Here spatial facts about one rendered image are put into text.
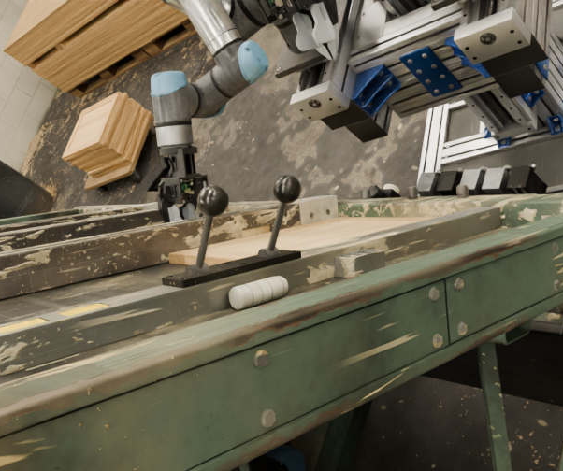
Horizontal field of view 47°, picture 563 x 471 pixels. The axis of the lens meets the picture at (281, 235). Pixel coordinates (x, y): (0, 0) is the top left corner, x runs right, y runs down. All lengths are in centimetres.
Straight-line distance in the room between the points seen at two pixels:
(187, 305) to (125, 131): 385
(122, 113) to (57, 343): 397
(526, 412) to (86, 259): 145
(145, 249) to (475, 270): 67
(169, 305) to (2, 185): 488
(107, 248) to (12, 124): 592
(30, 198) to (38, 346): 502
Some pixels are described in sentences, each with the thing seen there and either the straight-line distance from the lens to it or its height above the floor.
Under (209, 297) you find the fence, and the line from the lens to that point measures 82.
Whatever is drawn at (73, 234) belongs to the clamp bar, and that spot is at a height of 129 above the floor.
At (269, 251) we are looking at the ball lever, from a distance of 89.
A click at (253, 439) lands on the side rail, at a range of 57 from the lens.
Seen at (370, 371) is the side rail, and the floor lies 142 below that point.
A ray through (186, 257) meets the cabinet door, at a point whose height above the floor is 128.
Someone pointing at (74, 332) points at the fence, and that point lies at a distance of 74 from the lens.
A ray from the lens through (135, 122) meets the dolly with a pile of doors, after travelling 470.
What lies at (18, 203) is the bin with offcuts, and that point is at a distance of 569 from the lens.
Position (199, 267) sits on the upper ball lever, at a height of 147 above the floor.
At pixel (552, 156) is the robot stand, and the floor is 21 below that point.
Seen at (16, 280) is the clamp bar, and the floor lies 153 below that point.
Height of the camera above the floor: 192
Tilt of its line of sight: 37 degrees down
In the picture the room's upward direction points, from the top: 56 degrees counter-clockwise
